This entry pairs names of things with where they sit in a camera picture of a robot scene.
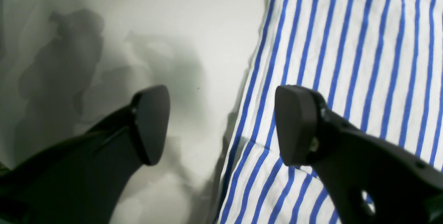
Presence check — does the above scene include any blue white striped T-shirt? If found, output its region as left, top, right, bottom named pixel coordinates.
left=210, top=0, right=442, bottom=224

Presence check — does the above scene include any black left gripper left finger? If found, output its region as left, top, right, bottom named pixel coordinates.
left=0, top=85, right=170, bottom=224

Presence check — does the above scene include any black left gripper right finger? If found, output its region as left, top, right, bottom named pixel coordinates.
left=275, top=85, right=443, bottom=224

